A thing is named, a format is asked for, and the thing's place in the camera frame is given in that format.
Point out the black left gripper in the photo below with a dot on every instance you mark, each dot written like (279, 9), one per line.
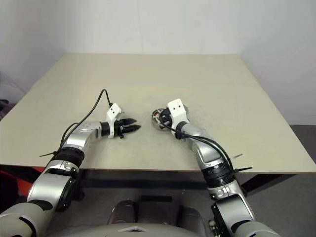
(119, 128)

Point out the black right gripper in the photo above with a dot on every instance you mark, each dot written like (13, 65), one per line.
(167, 118)

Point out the motor housing with copper windings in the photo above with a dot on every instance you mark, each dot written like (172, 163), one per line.
(156, 117)

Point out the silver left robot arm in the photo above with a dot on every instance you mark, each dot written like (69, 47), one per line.
(76, 138)

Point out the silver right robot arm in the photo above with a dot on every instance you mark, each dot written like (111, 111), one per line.
(205, 153)

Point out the black rectangular block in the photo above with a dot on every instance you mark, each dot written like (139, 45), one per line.
(155, 198)

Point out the black zip tie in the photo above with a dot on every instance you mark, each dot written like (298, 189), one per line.
(48, 155)
(243, 169)
(237, 156)

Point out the dark rounded shape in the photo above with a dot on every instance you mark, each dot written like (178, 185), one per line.
(122, 213)
(191, 214)

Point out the grey robot torso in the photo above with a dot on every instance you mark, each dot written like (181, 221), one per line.
(98, 230)

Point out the black device with white knob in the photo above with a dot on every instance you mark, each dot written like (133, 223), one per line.
(212, 224)

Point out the orange object under table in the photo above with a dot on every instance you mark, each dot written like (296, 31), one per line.
(10, 187)

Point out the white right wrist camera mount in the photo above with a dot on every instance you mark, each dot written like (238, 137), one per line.
(177, 108)

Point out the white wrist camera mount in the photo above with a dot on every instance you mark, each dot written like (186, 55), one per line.
(114, 111)
(177, 108)

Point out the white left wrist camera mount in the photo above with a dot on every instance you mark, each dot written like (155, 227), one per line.
(114, 111)

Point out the black table frame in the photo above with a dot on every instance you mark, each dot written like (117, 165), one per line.
(148, 184)

